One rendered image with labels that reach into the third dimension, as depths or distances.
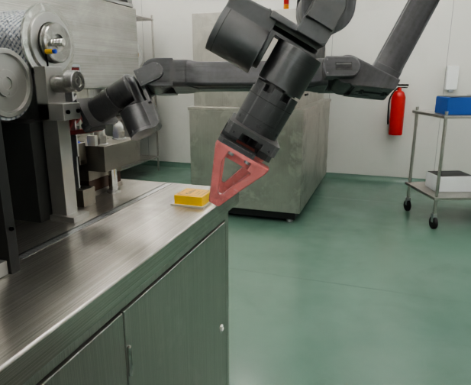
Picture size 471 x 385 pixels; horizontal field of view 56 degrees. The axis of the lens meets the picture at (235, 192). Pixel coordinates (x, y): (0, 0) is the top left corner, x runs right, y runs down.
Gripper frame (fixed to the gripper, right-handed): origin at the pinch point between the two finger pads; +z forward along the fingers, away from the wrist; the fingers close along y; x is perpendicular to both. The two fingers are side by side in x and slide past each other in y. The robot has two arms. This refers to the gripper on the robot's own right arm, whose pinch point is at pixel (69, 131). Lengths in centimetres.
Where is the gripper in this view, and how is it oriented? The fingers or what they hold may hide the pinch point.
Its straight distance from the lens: 106.7
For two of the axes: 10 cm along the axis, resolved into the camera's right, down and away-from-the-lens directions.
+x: -4.7, -8.8, -0.7
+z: -8.2, 4.1, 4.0
